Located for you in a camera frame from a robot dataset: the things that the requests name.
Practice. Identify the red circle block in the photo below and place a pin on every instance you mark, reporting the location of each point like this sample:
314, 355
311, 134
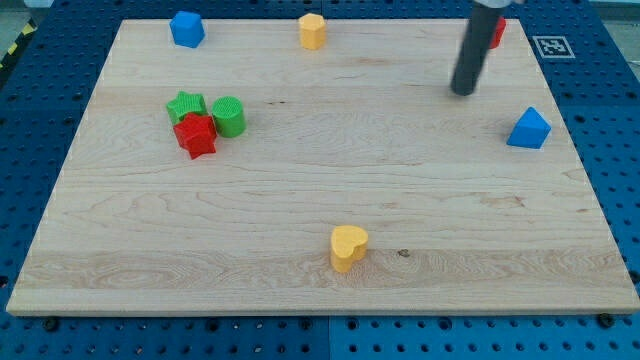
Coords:
498, 33

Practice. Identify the wooden board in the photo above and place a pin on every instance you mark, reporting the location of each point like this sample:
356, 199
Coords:
364, 132

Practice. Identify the yellow heart block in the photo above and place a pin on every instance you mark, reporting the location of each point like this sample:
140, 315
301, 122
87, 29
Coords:
348, 244

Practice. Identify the green cylinder block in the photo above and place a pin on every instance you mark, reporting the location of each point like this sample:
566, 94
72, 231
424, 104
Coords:
228, 113

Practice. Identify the red star block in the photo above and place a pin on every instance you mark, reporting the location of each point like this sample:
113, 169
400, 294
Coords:
196, 134

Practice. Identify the yellow hexagon block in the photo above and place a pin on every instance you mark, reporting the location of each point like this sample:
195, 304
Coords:
312, 31

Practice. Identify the green star block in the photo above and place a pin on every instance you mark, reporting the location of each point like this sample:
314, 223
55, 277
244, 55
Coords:
183, 104

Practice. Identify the blue cube block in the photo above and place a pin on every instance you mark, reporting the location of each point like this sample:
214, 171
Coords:
187, 29

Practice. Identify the blue triangle block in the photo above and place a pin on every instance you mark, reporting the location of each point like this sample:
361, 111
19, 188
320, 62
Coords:
530, 131

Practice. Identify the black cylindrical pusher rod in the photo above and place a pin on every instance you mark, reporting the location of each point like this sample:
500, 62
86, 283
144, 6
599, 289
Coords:
478, 35

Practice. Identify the white fiducial marker tag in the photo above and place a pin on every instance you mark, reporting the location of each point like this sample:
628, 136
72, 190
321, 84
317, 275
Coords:
553, 47

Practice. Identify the black bolt left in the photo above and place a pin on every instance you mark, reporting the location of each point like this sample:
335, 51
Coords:
50, 324

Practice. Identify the black bolt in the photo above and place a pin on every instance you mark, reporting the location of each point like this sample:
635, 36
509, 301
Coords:
605, 320
50, 324

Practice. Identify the black bolt right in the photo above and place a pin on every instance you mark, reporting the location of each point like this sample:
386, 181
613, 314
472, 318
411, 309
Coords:
605, 320

